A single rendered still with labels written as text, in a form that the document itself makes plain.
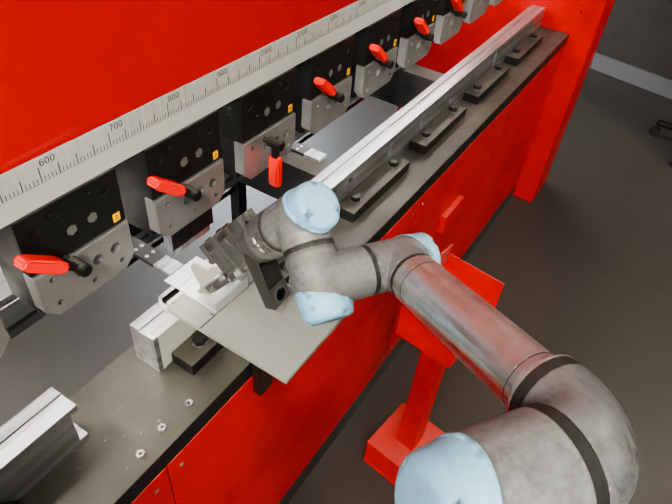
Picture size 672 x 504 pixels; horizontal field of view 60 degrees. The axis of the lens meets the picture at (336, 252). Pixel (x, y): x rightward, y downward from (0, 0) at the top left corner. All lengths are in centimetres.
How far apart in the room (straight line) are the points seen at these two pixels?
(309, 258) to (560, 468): 42
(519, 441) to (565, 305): 222
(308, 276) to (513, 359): 29
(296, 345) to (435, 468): 55
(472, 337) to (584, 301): 211
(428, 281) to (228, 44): 45
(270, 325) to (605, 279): 213
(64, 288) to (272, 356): 35
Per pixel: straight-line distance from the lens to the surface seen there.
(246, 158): 102
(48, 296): 83
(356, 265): 80
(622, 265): 307
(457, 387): 227
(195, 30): 85
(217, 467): 128
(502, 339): 67
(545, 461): 52
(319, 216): 78
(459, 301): 72
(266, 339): 101
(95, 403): 113
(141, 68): 80
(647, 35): 488
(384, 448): 193
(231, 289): 109
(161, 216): 91
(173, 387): 112
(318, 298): 78
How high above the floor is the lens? 178
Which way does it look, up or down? 42 degrees down
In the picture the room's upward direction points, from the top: 6 degrees clockwise
